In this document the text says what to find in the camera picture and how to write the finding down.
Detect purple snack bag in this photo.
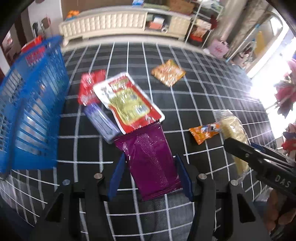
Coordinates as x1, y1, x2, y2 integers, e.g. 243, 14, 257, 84
115, 121, 181, 201

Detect orange cartoon snack packet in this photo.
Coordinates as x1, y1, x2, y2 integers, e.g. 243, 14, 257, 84
189, 122, 221, 145

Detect blue purple snack tube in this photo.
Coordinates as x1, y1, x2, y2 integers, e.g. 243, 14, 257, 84
84, 103, 121, 144

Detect pale yellow cracker pack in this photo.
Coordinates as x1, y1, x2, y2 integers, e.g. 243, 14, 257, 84
214, 109, 250, 180

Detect red white yellow snack pouch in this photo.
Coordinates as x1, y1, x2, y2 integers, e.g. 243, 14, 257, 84
93, 72, 165, 135

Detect red snack packet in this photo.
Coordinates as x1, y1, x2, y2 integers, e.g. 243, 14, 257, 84
78, 69, 106, 106

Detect orange noodle snack packet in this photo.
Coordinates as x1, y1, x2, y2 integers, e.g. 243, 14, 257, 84
151, 59, 186, 87

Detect blue plastic basket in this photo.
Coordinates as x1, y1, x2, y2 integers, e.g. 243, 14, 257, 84
1, 36, 69, 180

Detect person's right hand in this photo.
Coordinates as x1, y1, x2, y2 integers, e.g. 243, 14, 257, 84
264, 189, 295, 232

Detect black white grid tablecloth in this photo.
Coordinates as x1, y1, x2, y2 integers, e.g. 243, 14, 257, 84
1, 36, 276, 240

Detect pink tote bag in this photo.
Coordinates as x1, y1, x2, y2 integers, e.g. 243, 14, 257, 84
208, 39, 229, 58

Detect white tufted tv cabinet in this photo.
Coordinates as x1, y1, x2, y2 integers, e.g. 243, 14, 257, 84
59, 6, 191, 45

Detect red paper gift bag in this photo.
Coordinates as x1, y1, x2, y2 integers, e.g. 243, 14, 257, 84
21, 36, 43, 53

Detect white metal shelf rack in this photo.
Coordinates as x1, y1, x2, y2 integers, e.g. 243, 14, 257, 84
185, 1, 224, 48

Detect brown cardboard box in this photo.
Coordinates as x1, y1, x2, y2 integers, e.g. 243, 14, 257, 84
166, 0, 195, 15

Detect pile of oranges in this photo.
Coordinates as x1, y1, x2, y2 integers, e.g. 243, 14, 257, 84
66, 10, 80, 19

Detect green folded cloth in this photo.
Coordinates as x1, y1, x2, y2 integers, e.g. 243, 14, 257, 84
142, 3, 170, 11

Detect blue tissue box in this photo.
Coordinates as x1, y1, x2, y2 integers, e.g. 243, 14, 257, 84
132, 0, 144, 6

